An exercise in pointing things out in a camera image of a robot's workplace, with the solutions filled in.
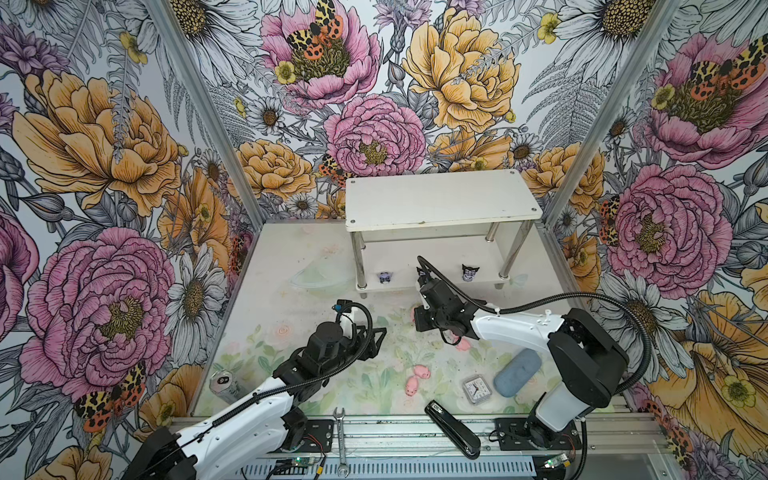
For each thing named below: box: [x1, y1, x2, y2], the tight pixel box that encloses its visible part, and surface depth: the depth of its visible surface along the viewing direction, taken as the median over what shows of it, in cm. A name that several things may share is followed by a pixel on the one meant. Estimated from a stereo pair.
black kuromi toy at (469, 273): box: [461, 264, 480, 282], surface depth 96 cm
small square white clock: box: [463, 376, 492, 404], surface depth 81 cm
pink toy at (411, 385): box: [405, 376, 418, 396], surface depth 83 cm
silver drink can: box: [209, 369, 243, 405], surface depth 71 cm
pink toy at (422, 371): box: [414, 365, 431, 379], surface depth 85 cm
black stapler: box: [424, 399, 481, 460], surface depth 73 cm
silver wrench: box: [333, 407, 350, 478], surface depth 74 cm
